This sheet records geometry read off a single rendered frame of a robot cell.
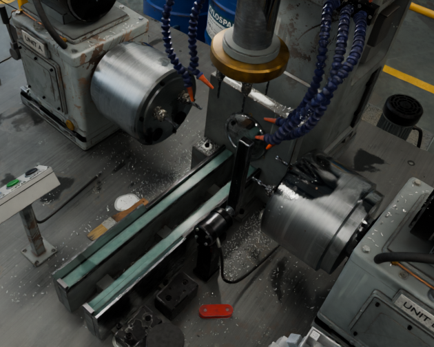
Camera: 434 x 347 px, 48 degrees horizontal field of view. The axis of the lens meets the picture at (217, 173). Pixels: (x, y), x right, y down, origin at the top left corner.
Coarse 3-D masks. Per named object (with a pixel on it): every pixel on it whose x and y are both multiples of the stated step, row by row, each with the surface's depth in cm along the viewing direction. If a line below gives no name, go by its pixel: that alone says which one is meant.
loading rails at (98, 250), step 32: (224, 160) 143; (192, 192) 137; (224, 192) 135; (128, 224) 125; (160, 224) 132; (192, 224) 127; (96, 256) 118; (128, 256) 128; (160, 256) 119; (64, 288) 111; (96, 288) 123; (128, 288) 112; (160, 288) 125; (96, 320) 107
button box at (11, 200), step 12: (48, 168) 114; (24, 180) 112; (36, 180) 112; (48, 180) 114; (0, 192) 109; (12, 192) 108; (24, 192) 110; (36, 192) 112; (0, 204) 107; (12, 204) 108; (24, 204) 110; (0, 216) 107
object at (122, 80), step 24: (120, 48) 134; (144, 48) 135; (96, 72) 135; (120, 72) 130; (144, 72) 128; (168, 72) 129; (96, 96) 135; (120, 96) 130; (144, 96) 126; (168, 96) 134; (120, 120) 134; (144, 120) 131; (144, 144) 139
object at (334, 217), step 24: (288, 168) 113; (312, 168) 111; (336, 168) 112; (288, 192) 109; (312, 192) 108; (336, 192) 107; (360, 192) 107; (264, 216) 114; (288, 216) 110; (312, 216) 107; (336, 216) 105; (360, 216) 105; (288, 240) 112; (312, 240) 108; (336, 240) 106; (312, 264) 112; (336, 264) 115
